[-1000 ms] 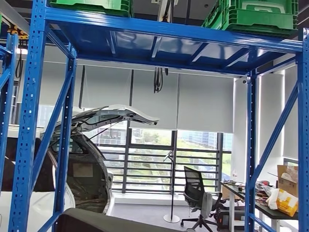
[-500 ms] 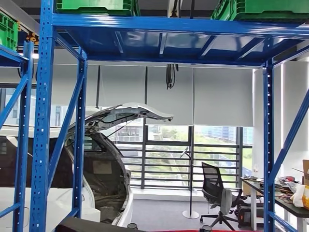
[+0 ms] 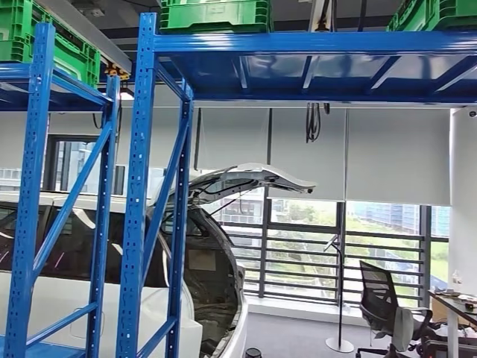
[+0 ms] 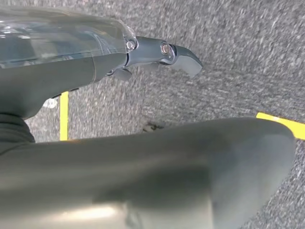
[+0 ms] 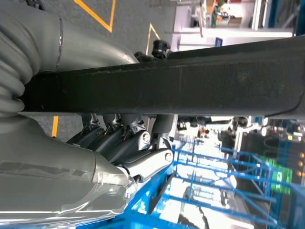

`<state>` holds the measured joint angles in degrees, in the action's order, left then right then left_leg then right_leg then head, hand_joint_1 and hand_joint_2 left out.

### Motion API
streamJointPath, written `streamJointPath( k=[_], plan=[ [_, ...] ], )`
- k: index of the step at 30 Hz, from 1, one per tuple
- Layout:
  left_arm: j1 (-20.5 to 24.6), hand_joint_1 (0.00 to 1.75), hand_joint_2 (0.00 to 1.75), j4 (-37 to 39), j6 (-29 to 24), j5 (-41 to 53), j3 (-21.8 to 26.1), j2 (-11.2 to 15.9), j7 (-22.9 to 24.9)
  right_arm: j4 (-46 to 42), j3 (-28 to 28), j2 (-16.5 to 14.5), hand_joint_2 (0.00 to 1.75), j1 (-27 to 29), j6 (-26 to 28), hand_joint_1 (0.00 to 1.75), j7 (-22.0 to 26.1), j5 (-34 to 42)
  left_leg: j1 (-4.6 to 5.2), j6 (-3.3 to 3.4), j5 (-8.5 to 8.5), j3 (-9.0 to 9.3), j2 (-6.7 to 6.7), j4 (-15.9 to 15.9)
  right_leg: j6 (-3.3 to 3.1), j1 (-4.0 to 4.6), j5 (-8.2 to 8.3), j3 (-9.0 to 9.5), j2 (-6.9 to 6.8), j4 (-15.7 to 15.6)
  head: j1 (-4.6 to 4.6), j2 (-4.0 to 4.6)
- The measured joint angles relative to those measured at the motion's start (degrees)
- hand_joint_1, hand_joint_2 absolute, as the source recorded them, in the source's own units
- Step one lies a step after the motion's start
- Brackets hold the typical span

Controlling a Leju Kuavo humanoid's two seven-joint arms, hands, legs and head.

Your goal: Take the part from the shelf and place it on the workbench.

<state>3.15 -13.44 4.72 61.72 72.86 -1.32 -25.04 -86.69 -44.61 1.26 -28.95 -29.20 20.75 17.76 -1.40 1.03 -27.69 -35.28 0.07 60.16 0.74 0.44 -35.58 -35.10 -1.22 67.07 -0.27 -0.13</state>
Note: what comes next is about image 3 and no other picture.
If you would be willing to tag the grey roller blind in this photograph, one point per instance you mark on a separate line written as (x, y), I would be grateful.
(167, 138)
(294, 158)
(235, 138)
(398, 158)

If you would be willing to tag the black window railing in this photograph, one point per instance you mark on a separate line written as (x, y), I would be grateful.
(302, 227)

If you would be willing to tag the blue steel shelving rack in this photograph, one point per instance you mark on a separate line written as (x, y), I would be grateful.
(298, 43)
(33, 148)

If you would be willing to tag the rectangular ceiling lamp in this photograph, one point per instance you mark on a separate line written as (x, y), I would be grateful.
(127, 95)

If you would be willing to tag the black mesh office chair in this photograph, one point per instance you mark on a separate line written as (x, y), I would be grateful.
(374, 291)

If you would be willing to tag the black pole floor stand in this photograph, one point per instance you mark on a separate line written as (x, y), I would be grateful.
(340, 346)

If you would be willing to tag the grey jacket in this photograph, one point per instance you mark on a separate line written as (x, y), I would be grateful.
(402, 328)

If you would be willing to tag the white car body shell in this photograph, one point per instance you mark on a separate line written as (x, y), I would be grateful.
(56, 306)

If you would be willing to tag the small clear bottle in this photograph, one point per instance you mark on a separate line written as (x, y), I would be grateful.
(456, 284)

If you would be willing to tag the black equipment case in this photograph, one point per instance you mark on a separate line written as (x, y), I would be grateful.
(435, 346)

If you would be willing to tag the dark top desk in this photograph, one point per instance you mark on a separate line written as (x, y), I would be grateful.
(452, 336)

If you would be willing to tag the black cylindrical post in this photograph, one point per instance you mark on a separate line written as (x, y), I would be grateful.
(253, 354)

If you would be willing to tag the yellow black rail trolley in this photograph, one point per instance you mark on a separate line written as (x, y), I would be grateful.
(116, 71)

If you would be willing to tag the white dome security camera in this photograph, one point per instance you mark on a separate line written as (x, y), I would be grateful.
(472, 114)

